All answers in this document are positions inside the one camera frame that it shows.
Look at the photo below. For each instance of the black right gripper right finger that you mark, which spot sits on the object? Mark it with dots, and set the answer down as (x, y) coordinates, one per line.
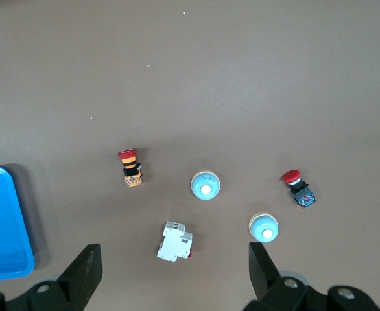
(264, 282)

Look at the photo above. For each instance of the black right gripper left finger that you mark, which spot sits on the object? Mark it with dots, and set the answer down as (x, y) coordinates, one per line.
(79, 275)

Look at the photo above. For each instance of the blue dome call bell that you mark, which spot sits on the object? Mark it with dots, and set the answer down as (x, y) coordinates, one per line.
(263, 227)
(205, 185)

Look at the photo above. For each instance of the blue plastic tray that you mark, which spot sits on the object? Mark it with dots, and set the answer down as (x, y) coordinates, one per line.
(2, 223)

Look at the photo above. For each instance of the red mushroom push button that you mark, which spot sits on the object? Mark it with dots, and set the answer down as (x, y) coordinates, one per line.
(298, 189)

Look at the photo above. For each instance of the white circuit breaker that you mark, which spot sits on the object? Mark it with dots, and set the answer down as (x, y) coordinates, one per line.
(174, 241)

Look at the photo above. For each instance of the orange emergency stop button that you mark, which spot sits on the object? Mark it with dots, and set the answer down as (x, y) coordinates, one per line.
(130, 168)

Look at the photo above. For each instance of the brown table cover sheet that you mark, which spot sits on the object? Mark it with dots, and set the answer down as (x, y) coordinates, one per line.
(209, 81)

